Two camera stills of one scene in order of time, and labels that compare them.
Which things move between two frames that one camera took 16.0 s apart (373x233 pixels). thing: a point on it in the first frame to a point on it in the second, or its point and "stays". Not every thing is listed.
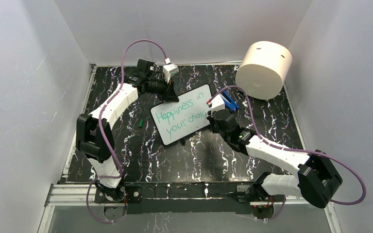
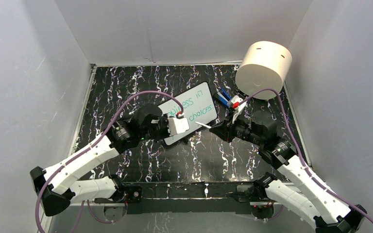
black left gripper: x=171 y=96 to x=164 y=121
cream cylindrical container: x=264 y=67 stays
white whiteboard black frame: x=176 y=121 stays
